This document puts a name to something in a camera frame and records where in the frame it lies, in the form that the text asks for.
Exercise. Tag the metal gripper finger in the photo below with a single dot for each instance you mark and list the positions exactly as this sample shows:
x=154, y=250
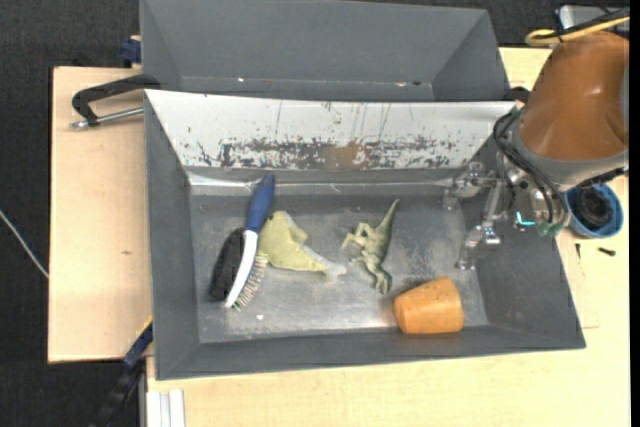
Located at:
x=480, y=237
x=467, y=185

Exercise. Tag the orange cup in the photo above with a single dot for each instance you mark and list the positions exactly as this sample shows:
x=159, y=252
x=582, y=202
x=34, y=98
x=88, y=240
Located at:
x=430, y=307

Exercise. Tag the blue round cup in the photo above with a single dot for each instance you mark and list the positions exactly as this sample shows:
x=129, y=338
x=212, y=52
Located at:
x=617, y=215

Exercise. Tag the small black screw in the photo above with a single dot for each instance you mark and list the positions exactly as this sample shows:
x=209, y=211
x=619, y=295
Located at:
x=607, y=251

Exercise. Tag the green toy dinosaur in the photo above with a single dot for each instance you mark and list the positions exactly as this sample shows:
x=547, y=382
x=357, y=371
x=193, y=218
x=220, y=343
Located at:
x=375, y=245

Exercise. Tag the yellow-green plush shark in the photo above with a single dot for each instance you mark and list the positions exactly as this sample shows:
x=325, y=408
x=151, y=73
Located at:
x=282, y=247

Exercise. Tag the grey metal bin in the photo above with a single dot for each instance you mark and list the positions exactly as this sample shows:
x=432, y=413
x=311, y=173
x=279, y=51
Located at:
x=310, y=45

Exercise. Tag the blue and white brush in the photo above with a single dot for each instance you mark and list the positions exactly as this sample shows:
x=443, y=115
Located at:
x=250, y=240

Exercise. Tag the pale wood board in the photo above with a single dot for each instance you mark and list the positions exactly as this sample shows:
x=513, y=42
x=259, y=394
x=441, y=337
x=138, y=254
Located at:
x=95, y=215

